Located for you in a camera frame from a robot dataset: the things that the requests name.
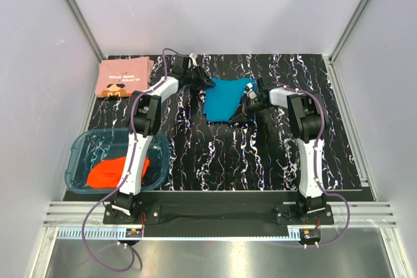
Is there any blue t-shirt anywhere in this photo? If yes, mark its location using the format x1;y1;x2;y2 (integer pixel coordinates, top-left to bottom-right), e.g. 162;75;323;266
204;77;255;122

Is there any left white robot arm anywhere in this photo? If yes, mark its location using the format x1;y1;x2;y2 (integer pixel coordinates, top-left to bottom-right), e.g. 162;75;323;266
104;53;215;221

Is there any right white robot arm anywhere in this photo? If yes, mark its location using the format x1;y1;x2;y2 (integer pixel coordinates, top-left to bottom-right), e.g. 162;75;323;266
228;78;327;222

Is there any pink folded t-shirt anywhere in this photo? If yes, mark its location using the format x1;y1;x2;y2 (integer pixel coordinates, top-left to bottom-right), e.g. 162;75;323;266
95;57;154;98

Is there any clear blue plastic bin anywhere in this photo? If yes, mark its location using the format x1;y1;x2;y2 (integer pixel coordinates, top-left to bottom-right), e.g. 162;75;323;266
65;128;170;195

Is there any orange t-shirt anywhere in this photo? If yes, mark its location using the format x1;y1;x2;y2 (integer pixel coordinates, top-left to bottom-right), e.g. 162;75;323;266
86;156;151;189

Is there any right connector box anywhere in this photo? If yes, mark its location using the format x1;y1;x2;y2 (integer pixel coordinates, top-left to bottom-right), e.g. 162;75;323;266
300;229;321;242

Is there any connector box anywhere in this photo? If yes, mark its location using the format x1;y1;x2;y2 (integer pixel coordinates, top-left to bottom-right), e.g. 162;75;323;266
300;229;321;242
126;228;144;238

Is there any left connector box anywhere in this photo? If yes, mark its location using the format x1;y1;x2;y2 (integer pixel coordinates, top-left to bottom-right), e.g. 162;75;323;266
126;228;144;238

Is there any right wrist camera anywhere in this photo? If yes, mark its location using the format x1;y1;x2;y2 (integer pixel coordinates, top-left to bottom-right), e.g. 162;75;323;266
244;83;257;99

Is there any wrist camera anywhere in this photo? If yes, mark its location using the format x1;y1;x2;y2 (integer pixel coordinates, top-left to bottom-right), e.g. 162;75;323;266
244;83;257;99
188;53;197;68

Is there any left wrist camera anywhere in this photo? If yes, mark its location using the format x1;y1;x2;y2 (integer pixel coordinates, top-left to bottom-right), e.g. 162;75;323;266
188;53;197;68

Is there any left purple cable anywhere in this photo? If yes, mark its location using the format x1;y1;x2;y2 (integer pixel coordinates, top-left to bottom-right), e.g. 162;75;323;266
81;47;182;274

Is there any right aluminium frame post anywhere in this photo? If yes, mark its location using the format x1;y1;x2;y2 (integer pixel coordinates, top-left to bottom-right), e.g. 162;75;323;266
328;0;392;63

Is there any aluminium frame post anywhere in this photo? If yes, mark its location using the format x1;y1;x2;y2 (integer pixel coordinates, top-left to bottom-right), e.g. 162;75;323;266
328;0;392;63
64;0;106;62

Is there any left aluminium frame post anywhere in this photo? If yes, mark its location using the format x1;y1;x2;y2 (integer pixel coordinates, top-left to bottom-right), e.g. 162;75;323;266
64;0;106;62

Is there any front aluminium rail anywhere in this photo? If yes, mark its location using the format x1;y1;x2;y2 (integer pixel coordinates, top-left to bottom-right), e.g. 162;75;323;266
43;202;397;228

